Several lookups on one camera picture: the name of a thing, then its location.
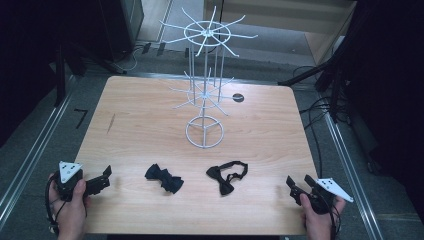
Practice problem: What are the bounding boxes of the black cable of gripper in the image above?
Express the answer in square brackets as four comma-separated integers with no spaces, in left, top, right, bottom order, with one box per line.
[44,173,88,234]
[328,196,342,240]

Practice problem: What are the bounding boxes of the dark navy bow tie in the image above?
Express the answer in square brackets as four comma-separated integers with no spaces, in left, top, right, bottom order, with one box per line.
[144,163,185,195]

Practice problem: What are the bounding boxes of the person's left hand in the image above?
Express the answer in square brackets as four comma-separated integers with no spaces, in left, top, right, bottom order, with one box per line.
[48,172,92,240]

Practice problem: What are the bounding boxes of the white floor cable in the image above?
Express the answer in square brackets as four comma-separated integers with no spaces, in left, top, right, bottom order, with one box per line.
[123,44,145,72]

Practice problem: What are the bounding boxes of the person's right hand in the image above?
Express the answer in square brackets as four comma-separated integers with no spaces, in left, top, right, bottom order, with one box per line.
[299,193,347,240]

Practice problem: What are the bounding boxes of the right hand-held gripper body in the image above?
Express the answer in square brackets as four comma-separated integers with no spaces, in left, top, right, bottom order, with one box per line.
[304,177,355,215]

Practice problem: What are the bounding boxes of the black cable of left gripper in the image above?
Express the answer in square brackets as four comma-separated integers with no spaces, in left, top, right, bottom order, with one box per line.
[44,173,88,234]

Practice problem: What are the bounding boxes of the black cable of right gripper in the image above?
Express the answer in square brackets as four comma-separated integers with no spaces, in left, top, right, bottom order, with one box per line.
[328,196,342,240]

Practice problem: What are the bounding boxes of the black bow tie with strap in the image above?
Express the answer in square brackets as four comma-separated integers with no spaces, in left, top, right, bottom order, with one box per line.
[205,160,249,197]

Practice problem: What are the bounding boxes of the light wooden furniture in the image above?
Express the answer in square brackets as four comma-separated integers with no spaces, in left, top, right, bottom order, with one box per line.
[203,0,358,66]

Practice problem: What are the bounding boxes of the dark cabinet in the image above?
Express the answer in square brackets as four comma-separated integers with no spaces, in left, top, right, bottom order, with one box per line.
[64,0,145,63]

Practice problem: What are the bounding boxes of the black metal stand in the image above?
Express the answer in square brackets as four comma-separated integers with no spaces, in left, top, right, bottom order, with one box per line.
[49,39,128,108]
[277,31,359,124]

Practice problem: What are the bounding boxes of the white wire display rack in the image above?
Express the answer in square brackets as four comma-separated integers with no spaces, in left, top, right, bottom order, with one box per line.
[159,5,259,149]

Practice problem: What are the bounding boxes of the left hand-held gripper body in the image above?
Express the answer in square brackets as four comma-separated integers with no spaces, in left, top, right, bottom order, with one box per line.
[53,161,88,203]

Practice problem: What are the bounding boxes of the metal floor rail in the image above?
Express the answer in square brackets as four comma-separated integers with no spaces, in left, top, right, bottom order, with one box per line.
[0,74,76,231]
[321,96,384,240]

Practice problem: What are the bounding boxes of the black floor cables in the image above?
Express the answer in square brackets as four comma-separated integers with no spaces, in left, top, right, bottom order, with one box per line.
[292,65,351,169]

